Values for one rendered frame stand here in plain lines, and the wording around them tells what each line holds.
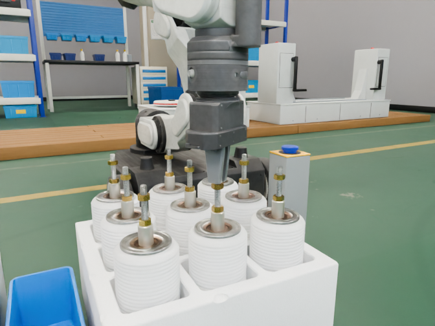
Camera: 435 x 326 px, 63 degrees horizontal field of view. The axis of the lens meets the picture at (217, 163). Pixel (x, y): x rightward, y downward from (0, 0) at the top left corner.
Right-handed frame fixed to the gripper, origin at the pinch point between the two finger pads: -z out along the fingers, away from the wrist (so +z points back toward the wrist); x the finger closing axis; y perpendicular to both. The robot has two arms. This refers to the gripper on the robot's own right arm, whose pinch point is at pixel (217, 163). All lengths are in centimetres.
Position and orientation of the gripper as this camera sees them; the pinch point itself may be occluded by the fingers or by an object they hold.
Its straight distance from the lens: 54.4
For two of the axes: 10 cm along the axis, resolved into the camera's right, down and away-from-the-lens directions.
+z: 0.0, -9.7, -2.3
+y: -8.6, -1.2, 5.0
